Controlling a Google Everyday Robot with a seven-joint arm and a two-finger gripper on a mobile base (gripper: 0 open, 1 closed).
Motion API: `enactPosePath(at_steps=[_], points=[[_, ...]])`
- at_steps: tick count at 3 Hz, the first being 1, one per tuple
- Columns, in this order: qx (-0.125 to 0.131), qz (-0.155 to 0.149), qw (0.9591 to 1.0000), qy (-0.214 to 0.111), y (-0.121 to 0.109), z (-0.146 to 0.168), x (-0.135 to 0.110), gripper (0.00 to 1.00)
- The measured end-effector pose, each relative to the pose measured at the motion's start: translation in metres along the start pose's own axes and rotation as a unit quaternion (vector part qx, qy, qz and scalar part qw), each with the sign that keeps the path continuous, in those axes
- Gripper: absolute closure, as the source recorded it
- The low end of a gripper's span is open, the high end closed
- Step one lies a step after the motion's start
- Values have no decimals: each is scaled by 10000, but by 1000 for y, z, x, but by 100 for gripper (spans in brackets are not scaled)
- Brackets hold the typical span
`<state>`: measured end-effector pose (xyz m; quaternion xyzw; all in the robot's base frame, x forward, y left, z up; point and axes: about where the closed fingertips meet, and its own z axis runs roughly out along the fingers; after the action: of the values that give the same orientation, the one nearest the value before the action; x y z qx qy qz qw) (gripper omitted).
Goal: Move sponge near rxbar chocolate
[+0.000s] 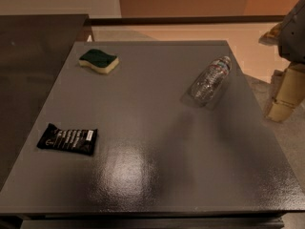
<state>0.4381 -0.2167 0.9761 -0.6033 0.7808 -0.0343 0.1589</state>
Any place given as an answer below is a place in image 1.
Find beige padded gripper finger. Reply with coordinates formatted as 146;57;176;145
264;63;305;122

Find green and yellow sponge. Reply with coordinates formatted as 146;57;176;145
78;49;119;74

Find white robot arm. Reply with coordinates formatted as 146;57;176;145
258;0;305;122

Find black rxbar chocolate wrapper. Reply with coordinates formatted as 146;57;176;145
37;123;97;156

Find clear plastic water bottle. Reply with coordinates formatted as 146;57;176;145
188;56;232;106

